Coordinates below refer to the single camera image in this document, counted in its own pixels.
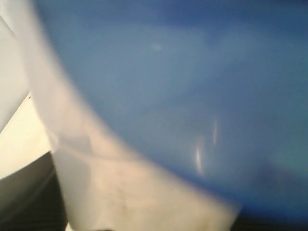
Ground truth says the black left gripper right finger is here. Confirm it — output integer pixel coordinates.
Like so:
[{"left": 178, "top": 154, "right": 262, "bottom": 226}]
[{"left": 231, "top": 213, "right": 308, "bottom": 231}]

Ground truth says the blue plastic lid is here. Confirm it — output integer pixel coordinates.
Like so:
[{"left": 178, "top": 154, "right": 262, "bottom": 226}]
[{"left": 34, "top": 0, "right": 308, "bottom": 224}]

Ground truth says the white curtain backdrop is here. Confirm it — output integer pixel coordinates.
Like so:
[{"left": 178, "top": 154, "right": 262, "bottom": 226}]
[{"left": 0, "top": 0, "right": 30, "bottom": 130}]

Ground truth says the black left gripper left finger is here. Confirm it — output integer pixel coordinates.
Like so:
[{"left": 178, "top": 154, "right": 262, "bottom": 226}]
[{"left": 0, "top": 153, "right": 68, "bottom": 231}]

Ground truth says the clear plastic tall container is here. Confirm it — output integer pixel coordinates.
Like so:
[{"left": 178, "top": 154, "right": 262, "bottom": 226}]
[{"left": 7, "top": 0, "right": 240, "bottom": 231}]

